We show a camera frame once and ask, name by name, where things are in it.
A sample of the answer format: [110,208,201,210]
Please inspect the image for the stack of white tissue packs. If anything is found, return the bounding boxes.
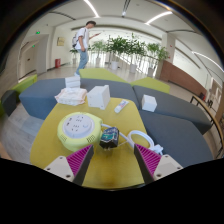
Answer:
[64,75,82,90]

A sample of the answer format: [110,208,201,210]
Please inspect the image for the green sofa module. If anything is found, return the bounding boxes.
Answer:
[78,67,130,84]
[129,77,171,95]

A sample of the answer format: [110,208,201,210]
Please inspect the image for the round yellow-white power strip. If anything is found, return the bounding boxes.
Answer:
[56,111,104,153]

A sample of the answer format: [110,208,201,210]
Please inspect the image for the small white cube box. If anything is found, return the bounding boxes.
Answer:
[141,94,158,113]

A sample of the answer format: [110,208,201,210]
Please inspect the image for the row of potted plants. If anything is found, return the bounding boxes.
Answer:
[68,32,171,79]

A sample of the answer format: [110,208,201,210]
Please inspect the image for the green bench seat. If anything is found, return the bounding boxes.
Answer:
[11,73,39,95]

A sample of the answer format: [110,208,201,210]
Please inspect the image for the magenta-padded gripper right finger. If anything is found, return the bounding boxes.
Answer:
[133,143,185,185]

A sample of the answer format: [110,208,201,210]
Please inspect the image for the grey sofa module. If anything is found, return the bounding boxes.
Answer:
[137,109,215,168]
[18,77,141,121]
[132,84,213,136]

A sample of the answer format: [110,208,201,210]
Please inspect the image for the framed wall picture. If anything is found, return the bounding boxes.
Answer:
[56,36,66,47]

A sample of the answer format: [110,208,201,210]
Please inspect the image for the large white box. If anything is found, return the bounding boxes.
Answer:
[86,84,112,111]

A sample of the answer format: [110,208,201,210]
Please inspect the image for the black charger with blue label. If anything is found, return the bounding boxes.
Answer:
[99,126,121,150]

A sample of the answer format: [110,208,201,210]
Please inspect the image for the wooden bench with black frame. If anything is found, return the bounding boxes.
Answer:
[189,94,224,158]

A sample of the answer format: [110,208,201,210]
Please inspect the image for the ceiling light strips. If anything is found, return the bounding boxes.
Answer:
[82,0,224,73]

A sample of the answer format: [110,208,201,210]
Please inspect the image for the dark grey stool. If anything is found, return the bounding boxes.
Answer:
[0,88,19,117]

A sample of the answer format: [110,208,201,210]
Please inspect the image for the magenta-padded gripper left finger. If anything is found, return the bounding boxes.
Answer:
[43,144,95,187]

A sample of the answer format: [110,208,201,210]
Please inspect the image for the white remote control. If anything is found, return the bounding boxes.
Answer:
[113,99,130,115]

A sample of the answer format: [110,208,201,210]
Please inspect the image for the person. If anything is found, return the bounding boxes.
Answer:
[71,20,101,77]

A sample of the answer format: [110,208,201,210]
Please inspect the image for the pack of wet wipes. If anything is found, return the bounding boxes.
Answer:
[54,87,89,107]

